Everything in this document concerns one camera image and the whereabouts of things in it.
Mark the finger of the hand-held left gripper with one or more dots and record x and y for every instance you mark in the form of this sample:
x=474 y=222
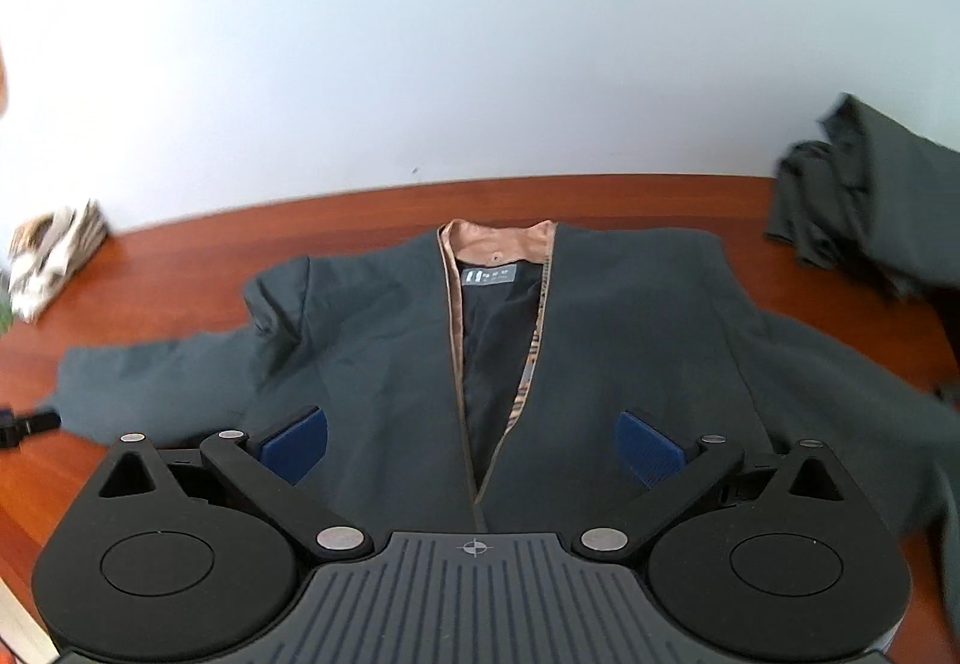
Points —
x=30 y=422

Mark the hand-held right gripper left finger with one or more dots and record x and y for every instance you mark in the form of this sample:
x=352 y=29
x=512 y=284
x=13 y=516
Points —
x=296 y=443

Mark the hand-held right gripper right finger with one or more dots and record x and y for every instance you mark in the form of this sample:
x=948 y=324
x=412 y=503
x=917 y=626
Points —
x=645 y=446

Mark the dark grey jacket tan lining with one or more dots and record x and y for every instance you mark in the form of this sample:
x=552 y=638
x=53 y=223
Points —
x=375 y=349

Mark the white and brown patterned cloth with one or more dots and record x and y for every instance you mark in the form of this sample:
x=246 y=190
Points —
x=52 y=251

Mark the light wooden strip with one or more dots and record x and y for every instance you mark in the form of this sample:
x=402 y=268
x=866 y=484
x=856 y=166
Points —
x=22 y=623

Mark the crumpled dark grey cloth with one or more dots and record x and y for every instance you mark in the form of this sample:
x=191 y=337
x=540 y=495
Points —
x=862 y=206

